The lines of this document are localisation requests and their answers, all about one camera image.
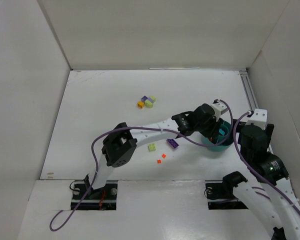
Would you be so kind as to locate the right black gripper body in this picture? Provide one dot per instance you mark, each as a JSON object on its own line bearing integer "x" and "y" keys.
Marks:
{"x": 246, "y": 139}

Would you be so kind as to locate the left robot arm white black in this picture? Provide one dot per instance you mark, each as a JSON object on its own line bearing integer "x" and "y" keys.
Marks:
{"x": 119, "y": 144}

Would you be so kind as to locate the teal round divided container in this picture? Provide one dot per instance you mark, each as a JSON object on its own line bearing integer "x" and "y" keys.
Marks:
{"x": 213, "y": 141}

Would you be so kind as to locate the aluminium rail right side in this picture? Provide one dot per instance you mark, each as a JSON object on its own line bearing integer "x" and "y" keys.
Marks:
{"x": 252, "y": 102}

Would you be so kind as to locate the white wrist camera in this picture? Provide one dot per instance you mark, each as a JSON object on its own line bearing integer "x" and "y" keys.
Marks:
{"x": 219, "y": 108}
{"x": 258, "y": 118}

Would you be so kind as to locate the orange yellow cube lego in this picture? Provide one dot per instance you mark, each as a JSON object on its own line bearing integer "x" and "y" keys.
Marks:
{"x": 140, "y": 104}

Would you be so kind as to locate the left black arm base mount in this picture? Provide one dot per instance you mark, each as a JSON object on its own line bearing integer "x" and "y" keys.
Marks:
{"x": 102, "y": 199}

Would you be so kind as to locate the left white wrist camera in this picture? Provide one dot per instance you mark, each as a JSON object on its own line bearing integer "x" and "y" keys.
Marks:
{"x": 219, "y": 108}

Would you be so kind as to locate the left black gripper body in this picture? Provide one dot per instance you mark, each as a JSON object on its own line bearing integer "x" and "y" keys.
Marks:
{"x": 213, "y": 130}

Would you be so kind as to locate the light green rounded lego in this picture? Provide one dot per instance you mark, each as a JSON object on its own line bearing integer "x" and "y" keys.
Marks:
{"x": 148, "y": 103}

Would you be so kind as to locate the light green square lego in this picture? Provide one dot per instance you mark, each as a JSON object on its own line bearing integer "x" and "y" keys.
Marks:
{"x": 152, "y": 147}

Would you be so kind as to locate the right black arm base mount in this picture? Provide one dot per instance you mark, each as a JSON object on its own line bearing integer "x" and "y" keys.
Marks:
{"x": 219, "y": 199}

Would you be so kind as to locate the purple long lego brick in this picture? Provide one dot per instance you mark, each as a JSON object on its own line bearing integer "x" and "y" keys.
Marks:
{"x": 172, "y": 143}

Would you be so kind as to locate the light green small lego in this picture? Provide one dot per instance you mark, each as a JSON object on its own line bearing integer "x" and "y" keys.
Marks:
{"x": 153, "y": 98}

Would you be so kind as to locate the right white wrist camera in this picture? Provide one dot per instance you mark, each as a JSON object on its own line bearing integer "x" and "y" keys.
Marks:
{"x": 258, "y": 118}

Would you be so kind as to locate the teal lego brick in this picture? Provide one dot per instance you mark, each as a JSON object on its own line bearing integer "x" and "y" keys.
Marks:
{"x": 223, "y": 131}

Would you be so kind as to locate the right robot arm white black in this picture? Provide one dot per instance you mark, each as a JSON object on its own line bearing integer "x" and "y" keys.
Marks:
{"x": 280, "y": 214}

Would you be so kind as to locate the small purple lego brick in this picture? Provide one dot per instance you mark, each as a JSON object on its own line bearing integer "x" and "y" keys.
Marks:
{"x": 144, "y": 98}

